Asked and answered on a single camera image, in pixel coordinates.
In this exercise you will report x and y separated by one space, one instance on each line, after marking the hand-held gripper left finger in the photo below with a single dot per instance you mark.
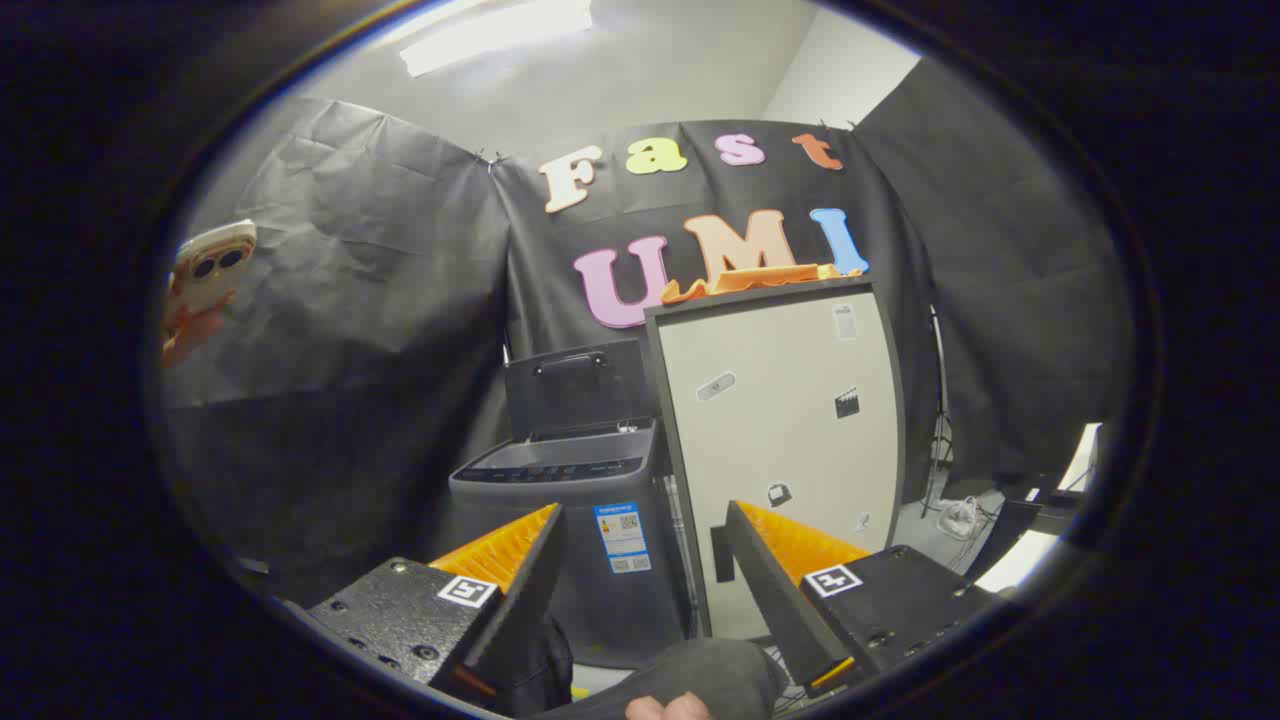
520 600

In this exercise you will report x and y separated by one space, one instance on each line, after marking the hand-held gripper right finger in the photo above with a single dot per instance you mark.
770 600

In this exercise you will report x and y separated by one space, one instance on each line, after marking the grey washing machine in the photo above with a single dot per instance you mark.
600 620

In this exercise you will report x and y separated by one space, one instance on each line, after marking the orange polo shirt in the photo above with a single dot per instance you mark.
750 280

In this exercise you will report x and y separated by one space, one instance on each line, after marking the beige smartphone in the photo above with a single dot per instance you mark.
212 265

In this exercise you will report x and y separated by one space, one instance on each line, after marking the white plastic bag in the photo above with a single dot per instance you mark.
960 518

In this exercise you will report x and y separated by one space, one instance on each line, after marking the white table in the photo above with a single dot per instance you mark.
1020 565

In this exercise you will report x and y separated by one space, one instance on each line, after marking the dark low object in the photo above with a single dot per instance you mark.
1010 520

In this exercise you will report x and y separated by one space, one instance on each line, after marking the black backdrop cloth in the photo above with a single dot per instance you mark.
380 300

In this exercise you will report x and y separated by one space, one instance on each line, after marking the beige cabinet with dark frame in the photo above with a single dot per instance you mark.
780 420

